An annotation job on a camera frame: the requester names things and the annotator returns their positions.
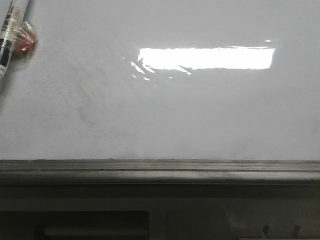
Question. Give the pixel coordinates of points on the red round magnet taped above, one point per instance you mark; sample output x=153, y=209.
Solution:
x=26, y=39

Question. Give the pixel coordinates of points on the white black whiteboard marker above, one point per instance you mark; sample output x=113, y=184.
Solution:
x=9, y=32

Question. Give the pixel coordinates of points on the white whiteboard surface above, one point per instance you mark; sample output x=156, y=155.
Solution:
x=166, y=79

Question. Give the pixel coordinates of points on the grey aluminium whiteboard frame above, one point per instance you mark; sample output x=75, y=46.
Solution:
x=159, y=172

